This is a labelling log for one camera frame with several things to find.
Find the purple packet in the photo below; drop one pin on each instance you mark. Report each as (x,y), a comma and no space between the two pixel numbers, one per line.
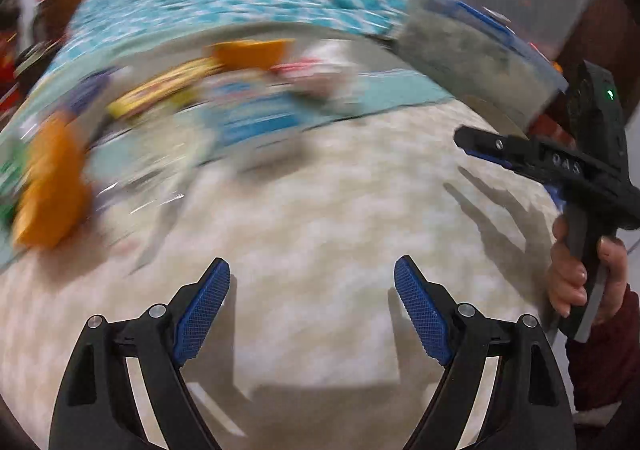
(87,89)

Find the green packet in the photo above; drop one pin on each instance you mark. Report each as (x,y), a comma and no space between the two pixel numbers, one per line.
(9,180)

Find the zigzag patterned bed sheet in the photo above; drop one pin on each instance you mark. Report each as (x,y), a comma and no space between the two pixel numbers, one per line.
(325,230)

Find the blue white packet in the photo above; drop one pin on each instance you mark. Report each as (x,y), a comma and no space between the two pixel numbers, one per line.
(255,117)

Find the yellow snack packet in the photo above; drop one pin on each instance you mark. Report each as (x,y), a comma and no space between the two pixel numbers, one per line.
(160,89)

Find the clear plastic wrapper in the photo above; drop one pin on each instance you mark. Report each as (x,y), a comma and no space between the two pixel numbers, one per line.
(150,164)

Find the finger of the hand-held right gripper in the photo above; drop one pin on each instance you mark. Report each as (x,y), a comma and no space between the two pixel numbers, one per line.
(490,145)

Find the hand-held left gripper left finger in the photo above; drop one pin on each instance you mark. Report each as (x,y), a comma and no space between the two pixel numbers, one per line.
(205,302)

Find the person's right hand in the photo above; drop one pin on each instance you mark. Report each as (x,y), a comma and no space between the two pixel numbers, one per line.
(562,280)

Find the orange snack packet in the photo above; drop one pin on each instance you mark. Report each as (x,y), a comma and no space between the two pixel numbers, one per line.
(250,53)
(52,185)

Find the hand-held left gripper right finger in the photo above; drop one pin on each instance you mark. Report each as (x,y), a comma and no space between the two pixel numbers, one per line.
(420,305)

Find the person's right forearm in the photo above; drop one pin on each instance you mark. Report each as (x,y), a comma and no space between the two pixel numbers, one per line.
(607,365)

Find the red white packet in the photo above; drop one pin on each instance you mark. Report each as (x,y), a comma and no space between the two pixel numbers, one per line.
(320,74)

